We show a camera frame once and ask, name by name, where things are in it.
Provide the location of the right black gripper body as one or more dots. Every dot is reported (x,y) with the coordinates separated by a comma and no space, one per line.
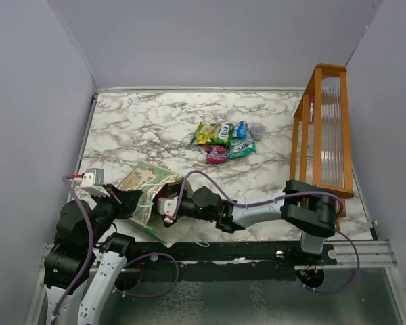
(187,206)

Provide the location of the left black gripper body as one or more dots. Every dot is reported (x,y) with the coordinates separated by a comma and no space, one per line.
(106,210)

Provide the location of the green paper gift bag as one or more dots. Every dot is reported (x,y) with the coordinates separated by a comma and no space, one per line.
(152,179)

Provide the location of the purple snack packet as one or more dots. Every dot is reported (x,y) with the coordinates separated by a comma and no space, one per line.
(215,154)

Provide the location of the green yellow snack packet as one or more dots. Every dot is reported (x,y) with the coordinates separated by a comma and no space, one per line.
(213,134)

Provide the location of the teal snack packet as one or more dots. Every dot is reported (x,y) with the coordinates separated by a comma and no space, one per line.
(241,147)

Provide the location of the blue snack packet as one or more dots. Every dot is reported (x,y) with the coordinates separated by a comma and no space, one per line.
(240,130)

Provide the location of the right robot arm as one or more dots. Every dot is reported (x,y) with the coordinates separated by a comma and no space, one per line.
(312,210)

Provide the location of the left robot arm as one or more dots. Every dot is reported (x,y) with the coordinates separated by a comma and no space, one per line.
(73,297)

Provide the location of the small clear plastic cup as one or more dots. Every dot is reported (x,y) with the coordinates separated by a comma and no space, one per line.
(257,131)

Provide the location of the orange wooden rack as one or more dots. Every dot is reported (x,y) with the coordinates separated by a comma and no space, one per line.
(321,152)

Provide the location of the pink white marker pen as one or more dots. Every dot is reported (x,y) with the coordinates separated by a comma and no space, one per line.
(311,108)

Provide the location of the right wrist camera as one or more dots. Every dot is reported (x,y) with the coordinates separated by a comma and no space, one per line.
(167,209)

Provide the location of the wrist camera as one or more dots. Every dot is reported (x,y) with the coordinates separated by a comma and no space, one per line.
(167,209)
(89,184)

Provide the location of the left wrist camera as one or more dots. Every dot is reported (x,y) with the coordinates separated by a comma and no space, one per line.
(89,184)

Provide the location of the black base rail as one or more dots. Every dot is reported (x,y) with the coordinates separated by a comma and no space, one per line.
(222,261)

